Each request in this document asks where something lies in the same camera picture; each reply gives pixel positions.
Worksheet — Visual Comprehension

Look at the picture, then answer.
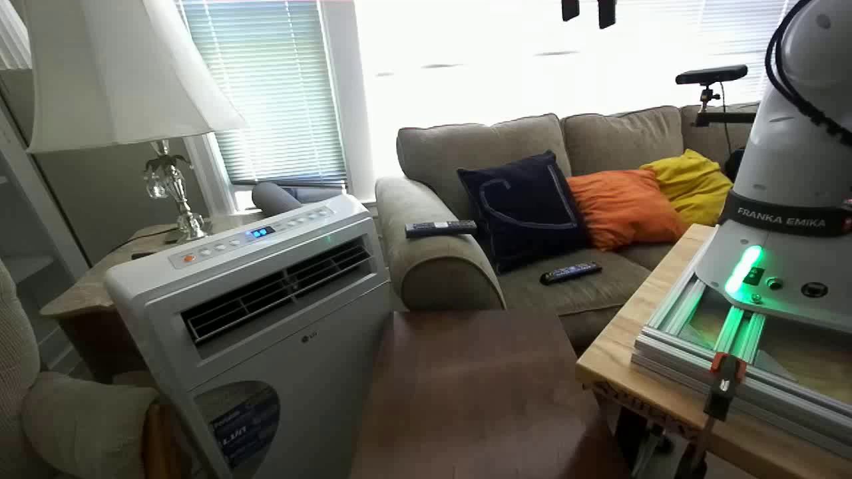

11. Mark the black remote with lit buttons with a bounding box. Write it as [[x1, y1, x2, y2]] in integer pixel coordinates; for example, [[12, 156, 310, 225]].
[[539, 260, 606, 286]]

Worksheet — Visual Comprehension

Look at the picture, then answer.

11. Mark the plain black remote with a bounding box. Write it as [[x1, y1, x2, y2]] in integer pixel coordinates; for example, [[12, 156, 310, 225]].
[[402, 217, 481, 242]]

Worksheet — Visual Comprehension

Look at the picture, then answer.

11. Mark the yellow cloth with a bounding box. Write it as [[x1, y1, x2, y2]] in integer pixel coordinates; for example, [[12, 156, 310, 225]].
[[639, 145, 739, 229]]

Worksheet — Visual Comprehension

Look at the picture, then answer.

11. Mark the orange pillow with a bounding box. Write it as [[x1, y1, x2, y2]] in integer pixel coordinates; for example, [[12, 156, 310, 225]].
[[564, 165, 694, 254]]

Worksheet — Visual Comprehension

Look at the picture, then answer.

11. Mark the navy blue pillow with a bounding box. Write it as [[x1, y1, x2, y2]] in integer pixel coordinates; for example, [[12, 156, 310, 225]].
[[455, 148, 595, 277]]

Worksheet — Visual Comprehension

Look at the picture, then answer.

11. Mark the beige fabric sofa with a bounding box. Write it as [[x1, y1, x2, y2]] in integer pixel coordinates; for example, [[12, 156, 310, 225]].
[[374, 100, 763, 353]]

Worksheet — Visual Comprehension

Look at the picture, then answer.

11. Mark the white window blind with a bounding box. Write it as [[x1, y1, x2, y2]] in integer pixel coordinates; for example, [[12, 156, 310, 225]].
[[173, 0, 347, 186]]

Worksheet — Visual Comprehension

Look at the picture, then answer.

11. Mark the light wood robot table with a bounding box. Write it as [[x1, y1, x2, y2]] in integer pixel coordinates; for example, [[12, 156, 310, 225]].
[[576, 220, 852, 479]]

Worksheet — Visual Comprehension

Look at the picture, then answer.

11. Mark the orange and black clamp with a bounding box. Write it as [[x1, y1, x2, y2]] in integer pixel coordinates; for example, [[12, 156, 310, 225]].
[[703, 351, 751, 425]]

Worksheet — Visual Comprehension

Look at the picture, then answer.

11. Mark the dark brown wooden table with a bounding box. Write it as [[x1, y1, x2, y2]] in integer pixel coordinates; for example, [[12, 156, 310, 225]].
[[349, 305, 627, 479]]

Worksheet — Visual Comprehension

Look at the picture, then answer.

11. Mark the white portable air conditioner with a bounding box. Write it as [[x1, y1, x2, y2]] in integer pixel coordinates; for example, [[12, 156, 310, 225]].
[[101, 190, 399, 479]]

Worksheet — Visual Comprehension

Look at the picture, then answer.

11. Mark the crystal lamp with white shade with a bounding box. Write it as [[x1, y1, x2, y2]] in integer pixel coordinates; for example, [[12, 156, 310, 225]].
[[12, 0, 248, 248]]

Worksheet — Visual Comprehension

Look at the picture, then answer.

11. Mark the wooden lamp side table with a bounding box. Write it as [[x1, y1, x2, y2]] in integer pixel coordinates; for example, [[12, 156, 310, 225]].
[[37, 209, 262, 385]]

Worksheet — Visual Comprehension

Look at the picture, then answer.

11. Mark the beige armchair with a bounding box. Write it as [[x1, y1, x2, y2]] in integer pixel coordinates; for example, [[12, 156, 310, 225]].
[[0, 257, 166, 479]]

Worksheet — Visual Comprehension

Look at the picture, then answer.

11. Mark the black camera on tripod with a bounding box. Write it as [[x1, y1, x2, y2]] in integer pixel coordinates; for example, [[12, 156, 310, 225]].
[[675, 61, 763, 128]]

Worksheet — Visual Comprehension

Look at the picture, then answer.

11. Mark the black cable with grey connector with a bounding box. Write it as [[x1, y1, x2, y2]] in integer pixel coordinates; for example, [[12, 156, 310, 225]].
[[765, 0, 852, 145]]

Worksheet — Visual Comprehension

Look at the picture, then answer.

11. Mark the grey air conditioner hose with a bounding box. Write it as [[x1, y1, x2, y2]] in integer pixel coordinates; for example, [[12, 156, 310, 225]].
[[250, 178, 306, 217]]

